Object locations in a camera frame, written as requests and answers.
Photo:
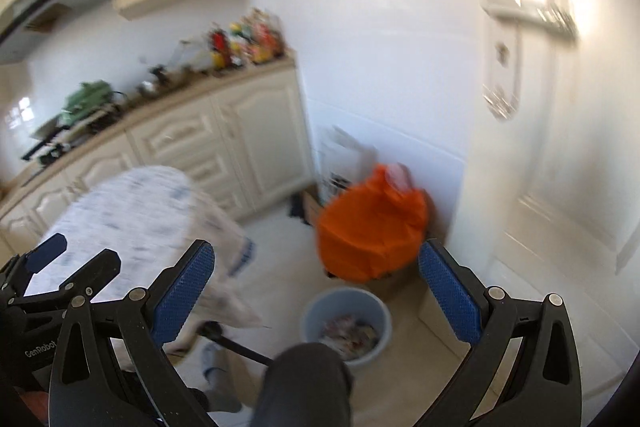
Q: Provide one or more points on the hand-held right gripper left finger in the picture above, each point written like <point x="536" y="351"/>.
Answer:
<point x="182" y="292"/>

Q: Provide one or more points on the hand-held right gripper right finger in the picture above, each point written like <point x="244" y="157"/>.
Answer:
<point x="450" y="297"/>

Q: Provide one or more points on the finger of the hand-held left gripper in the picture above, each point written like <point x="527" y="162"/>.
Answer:
<point x="95" y="269"/>
<point x="45" y="252"/>

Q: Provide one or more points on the blue plastic bin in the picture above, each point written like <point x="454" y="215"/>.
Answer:
<point x="320" y="307"/>

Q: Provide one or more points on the black table leg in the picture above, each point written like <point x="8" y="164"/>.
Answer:
<point x="240" y="349"/>

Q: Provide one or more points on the black gas hob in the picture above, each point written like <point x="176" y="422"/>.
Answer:
<point x="45" y="152"/>

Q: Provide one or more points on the person's grey shoe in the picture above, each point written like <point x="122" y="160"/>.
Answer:
<point x="220" y="387"/>

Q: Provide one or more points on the orange plastic bag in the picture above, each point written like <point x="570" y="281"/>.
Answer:
<point x="370" y="232"/>

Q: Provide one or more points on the heap of snack wrappers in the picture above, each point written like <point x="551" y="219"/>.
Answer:
<point x="350" y="337"/>

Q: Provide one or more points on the person's grey trouser leg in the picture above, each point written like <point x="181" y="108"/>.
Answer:
<point x="300" y="387"/>

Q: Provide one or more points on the white door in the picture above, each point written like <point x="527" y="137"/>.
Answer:
<point x="550" y="182"/>

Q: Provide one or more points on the green electric cooker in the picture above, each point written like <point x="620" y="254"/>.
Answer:
<point x="90" y="99"/>

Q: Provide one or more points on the cream lower kitchen cabinet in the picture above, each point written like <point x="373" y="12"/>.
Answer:
<point x="260" y="127"/>

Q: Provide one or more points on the beige kitchen countertop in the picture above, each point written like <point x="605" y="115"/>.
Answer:
<point x="250" y="74"/>

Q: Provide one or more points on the grey range hood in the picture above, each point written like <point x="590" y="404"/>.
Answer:
<point x="45" y="2"/>

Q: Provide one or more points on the dark soy sauce bottle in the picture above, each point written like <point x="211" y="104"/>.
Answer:
<point x="219" y="44"/>

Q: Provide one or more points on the clear bottle red label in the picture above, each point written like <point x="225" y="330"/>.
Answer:
<point x="256" y="42"/>

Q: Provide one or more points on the yellow green seasoning bottle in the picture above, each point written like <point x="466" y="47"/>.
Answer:
<point x="239" y="36"/>

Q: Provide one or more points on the amber oil bottle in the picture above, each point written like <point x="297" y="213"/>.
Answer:
<point x="274" y="37"/>

